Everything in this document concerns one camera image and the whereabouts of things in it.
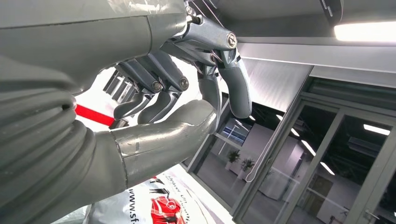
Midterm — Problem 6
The white courier bag red print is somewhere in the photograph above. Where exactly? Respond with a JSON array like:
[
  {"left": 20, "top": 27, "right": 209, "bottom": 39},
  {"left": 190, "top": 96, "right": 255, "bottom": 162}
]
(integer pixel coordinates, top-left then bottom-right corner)
[{"left": 51, "top": 164, "right": 236, "bottom": 224}]

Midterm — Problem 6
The potted green plant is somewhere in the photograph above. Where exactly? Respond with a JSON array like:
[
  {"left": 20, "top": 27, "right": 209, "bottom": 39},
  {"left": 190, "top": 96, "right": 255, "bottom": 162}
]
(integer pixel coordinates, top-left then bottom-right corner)
[
  {"left": 225, "top": 149, "right": 241, "bottom": 171},
  {"left": 238, "top": 157, "right": 256, "bottom": 181}
]

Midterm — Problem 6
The grey framed window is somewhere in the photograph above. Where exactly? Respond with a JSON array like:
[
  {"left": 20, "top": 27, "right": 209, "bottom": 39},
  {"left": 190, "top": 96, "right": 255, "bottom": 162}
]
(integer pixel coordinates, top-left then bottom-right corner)
[{"left": 182, "top": 74, "right": 396, "bottom": 224}]

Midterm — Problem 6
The bright ceiling light panel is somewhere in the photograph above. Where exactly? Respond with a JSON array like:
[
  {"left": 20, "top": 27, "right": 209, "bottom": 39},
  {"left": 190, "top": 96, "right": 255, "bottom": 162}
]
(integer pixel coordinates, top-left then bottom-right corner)
[{"left": 333, "top": 21, "right": 396, "bottom": 43}]

